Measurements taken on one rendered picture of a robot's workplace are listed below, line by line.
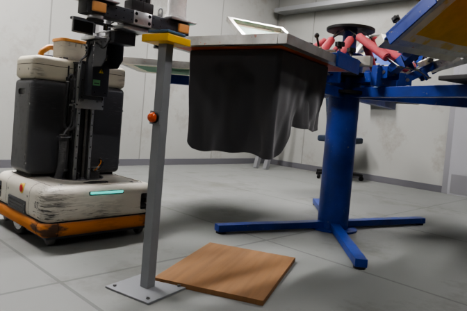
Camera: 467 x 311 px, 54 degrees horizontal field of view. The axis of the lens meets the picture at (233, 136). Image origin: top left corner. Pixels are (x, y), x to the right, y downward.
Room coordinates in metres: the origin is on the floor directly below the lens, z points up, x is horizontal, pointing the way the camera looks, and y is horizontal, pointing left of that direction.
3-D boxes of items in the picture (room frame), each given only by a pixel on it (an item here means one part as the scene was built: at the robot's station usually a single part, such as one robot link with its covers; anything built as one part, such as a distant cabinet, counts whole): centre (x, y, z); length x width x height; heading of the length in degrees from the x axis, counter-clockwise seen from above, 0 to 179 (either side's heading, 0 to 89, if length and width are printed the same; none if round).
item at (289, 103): (1.95, -0.27, 0.74); 0.46 x 0.04 x 0.42; 147
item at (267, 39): (2.11, -0.13, 0.97); 0.79 x 0.58 x 0.04; 147
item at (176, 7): (2.31, 0.35, 1.21); 0.16 x 0.13 x 0.15; 46
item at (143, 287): (1.70, 0.28, 0.48); 0.22 x 0.22 x 0.96; 57
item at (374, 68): (3.00, -0.70, 0.99); 0.82 x 0.79 x 0.12; 147
